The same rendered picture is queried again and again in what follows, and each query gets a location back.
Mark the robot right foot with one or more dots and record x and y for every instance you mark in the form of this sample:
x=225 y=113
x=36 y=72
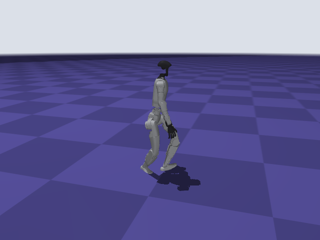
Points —
x=146 y=169

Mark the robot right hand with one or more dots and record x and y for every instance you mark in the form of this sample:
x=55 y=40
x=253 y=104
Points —
x=171 y=130

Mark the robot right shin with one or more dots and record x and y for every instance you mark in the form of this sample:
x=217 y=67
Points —
x=149 y=159

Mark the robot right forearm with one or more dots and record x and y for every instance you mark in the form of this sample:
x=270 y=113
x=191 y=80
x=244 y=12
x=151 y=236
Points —
x=165 y=113

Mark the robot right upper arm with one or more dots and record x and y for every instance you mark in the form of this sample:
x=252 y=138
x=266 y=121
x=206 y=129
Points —
x=160 y=85

